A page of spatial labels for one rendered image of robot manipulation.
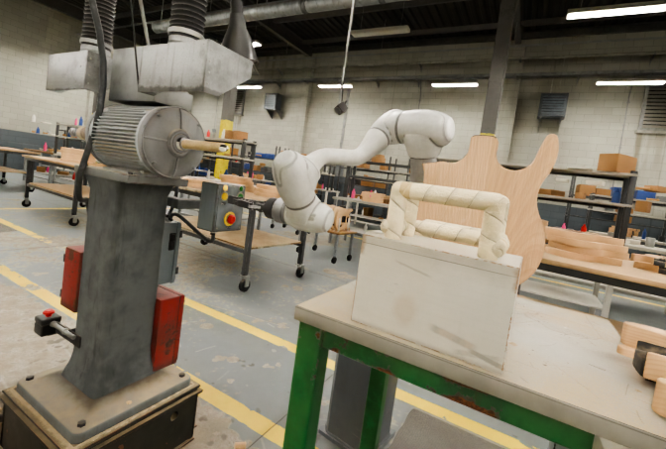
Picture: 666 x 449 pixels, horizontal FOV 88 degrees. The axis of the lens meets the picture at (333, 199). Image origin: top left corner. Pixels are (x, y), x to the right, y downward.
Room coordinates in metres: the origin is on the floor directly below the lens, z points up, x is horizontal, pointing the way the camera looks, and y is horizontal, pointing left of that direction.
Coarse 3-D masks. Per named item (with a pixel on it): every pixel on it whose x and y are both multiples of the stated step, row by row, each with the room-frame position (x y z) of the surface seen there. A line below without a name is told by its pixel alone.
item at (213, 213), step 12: (204, 192) 1.42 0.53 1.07; (216, 192) 1.39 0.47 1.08; (228, 192) 1.44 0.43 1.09; (240, 192) 1.49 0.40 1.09; (204, 204) 1.42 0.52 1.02; (216, 204) 1.39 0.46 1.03; (228, 204) 1.44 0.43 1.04; (180, 216) 1.46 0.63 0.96; (204, 216) 1.41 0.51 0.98; (216, 216) 1.39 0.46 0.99; (240, 216) 1.51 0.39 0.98; (192, 228) 1.45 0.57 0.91; (204, 228) 1.41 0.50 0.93; (216, 228) 1.40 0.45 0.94; (228, 228) 1.46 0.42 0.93; (240, 228) 1.53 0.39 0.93; (204, 240) 1.45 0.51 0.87
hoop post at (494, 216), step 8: (488, 208) 0.57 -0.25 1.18; (496, 208) 0.56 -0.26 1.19; (504, 208) 0.56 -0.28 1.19; (488, 216) 0.57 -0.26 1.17; (496, 216) 0.56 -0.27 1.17; (488, 224) 0.57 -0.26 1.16; (496, 224) 0.56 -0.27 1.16; (488, 232) 0.57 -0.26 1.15; (496, 232) 0.56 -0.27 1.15; (480, 240) 0.58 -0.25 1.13; (488, 240) 0.56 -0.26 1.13; (496, 240) 0.56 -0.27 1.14; (480, 248) 0.57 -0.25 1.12; (488, 248) 0.56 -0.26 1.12; (480, 256) 0.57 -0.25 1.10; (488, 256) 0.56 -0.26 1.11
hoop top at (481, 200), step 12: (408, 192) 0.64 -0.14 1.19; (420, 192) 0.62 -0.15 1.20; (432, 192) 0.61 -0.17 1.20; (444, 192) 0.60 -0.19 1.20; (456, 192) 0.60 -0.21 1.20; (468, 192) 0.59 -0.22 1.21; (480, 192) 0.58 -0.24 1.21; (492, 192) 0.58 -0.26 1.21; (444, 204) 0.62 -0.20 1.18; (456, 204) 0.60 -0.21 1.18; (468, 204) 0.59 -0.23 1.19; (480, 204) 0.58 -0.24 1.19
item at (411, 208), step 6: (408, 204) 0.72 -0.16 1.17; (414, 204) 0.72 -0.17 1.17; (408, 210) 0.72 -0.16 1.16; (414, 210) 0.72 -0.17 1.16; (408, 216) 0.72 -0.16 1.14; (414, 216) 0.72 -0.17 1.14; (408, 222) 0.72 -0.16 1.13; (414, 222) 0.72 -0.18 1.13; (408, 228) 0.72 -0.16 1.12; (414, 228) 0.72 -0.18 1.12; (402, 234) 0.72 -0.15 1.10; (408, 234) 0.72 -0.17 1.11
